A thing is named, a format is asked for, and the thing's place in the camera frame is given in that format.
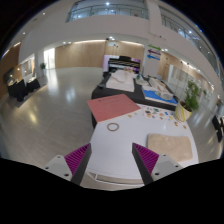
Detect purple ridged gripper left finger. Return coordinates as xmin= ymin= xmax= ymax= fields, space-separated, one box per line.
xmin=42 ymin=143 xmax=93 ymax=186

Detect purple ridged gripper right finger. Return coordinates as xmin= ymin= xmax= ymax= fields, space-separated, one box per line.
xmin=131 ymin=142 xmax=184 ymax=186

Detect beige folded towel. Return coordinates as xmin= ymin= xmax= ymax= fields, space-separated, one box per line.
xmin=147 ymin=134 xmax=193 ymax=162

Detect colourful small cards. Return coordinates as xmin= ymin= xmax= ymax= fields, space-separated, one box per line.
xmin=127 ymin=105 xmax=188 ymax=130

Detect pink square board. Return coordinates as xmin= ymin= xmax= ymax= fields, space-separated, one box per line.
xmin=87 ymin=94 xmax=140 ymax=123

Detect potted green plant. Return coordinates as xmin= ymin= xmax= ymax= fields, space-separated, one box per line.
xmin=175 ymin=80 xmax=199 ymax=122

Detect blue base building model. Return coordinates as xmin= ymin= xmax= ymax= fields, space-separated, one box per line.
xmin=142 ymin=78 xmax=177 ymax=105

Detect black draped display table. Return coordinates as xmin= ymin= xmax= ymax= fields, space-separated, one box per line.
xmin=91 ymin=71 xmax=178 ymax=129

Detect white architectural model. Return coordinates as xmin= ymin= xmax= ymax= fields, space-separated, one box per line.
xmin=106 ymin=70 xmax=135 ymax=92

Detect black table at left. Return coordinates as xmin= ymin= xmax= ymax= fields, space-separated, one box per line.
xmin=8 ymin=78 xmax=40 ymax=102

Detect small potted plant far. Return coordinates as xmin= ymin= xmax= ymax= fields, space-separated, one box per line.
xmin=40 ymin=63 xmax=46 ymax=76

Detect black piano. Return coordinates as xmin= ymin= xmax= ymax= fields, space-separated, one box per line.
xmin=108 ymin=58 xmax=140 ymax=73

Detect direction sign arrows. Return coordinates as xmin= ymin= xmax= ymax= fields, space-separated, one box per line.
xmin=147 ymin=44 xmax=161 ymax=60

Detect wooden ring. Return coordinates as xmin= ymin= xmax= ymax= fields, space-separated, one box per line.
xmin=106 ymin=122 xmax=120 ymax=132

